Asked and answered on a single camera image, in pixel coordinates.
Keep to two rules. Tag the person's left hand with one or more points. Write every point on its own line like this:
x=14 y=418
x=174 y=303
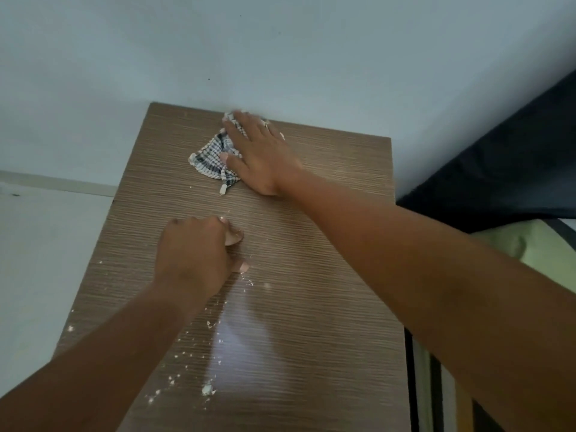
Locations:
x=191 y=254

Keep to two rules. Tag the person's right hand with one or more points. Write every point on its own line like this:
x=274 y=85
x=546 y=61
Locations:
x=265 y=164

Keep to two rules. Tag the person's left thumb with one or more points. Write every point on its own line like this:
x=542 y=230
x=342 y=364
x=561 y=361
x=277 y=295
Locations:
x=238 y=266

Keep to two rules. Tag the person's right thumb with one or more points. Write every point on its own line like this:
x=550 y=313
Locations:
x=230 y=160

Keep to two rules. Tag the person's right middle finger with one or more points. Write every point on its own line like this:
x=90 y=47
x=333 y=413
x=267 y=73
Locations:
x=248 y=121

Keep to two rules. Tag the person's right little finger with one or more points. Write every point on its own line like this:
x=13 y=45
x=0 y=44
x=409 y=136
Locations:
x=281 y=136

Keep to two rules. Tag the checkered cleaning cloth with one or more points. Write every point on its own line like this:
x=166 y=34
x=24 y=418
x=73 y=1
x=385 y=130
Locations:
x=210 y=159

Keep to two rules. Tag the person's left forearm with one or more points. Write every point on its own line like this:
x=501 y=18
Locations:
x=112 y=355

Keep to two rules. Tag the person's right forearm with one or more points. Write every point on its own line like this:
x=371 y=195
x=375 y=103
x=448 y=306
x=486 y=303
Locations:
x=427 y=283

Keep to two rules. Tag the brown wood-grain cabinet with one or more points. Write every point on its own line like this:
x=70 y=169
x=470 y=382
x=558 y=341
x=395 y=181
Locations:
x=324 y=265

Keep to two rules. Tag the scattered white crumbs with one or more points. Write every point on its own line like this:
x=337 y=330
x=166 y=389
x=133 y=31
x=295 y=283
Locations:
x=208 y=390

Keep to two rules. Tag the dark curtain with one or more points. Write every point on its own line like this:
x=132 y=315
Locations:
x=504 y=175

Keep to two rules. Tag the pale green fabric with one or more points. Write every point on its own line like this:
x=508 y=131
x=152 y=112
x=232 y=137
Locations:
x=540 y=247

